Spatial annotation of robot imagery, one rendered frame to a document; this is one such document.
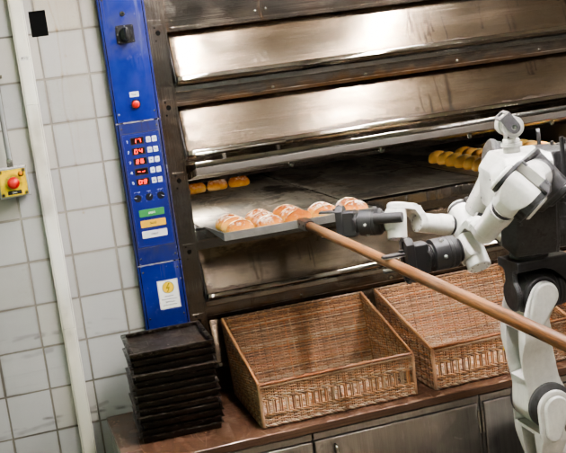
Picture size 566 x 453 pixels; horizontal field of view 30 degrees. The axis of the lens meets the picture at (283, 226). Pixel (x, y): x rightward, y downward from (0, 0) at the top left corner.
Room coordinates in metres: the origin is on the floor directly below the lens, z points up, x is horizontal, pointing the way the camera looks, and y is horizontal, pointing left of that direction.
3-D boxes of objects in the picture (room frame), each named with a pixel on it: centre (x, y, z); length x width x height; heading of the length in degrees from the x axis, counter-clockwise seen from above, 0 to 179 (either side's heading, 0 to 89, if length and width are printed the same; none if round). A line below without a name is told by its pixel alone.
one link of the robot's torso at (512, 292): (3.15, -0.79, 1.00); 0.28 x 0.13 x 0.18; 104
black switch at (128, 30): (3.67, 0.45, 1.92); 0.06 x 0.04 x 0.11; 105
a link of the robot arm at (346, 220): (3.44, -0.24, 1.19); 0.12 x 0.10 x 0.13; 70
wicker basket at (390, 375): (3.59, -0.06, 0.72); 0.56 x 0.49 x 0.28; 105
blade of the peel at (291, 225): (3.74, -0.02, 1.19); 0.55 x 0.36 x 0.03; 105
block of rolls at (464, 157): (4.58, -0.99, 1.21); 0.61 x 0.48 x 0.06; 15
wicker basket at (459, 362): (3.75, -0.64, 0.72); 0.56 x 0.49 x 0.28; 107
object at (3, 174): (3.56, 0.88, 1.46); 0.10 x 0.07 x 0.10; 105
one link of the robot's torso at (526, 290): (3.13, -0.73, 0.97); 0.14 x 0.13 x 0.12; 14
